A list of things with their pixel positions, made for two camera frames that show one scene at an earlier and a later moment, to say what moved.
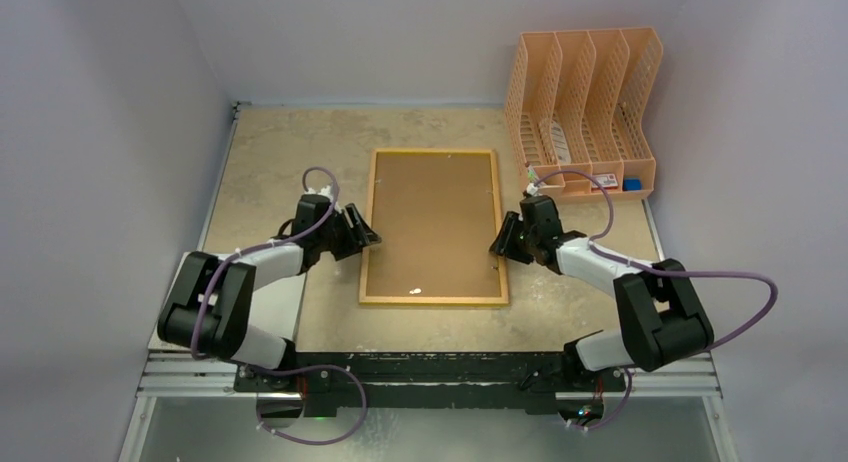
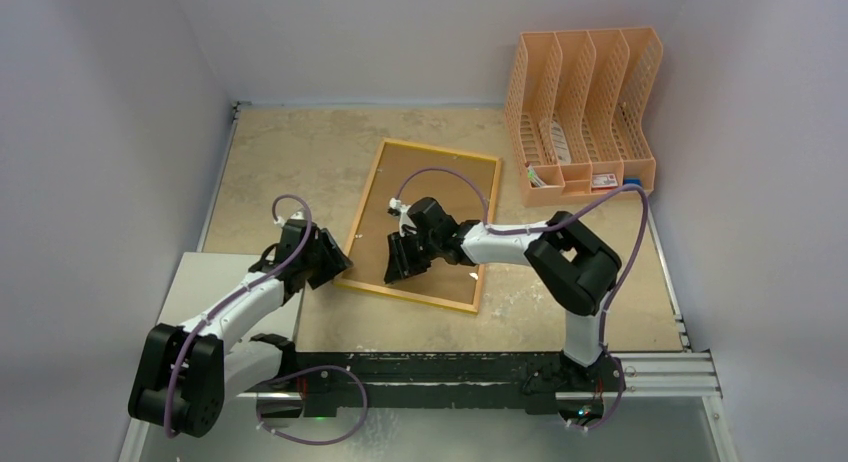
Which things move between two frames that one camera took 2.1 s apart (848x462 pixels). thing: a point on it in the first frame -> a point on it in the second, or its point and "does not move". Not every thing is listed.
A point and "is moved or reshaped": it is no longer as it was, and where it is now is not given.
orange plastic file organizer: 582,100 does not move
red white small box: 606,181 does not move
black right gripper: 516,237 -> 411,248
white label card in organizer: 562,149 does not move
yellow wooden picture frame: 435,300 is moved or reshaped
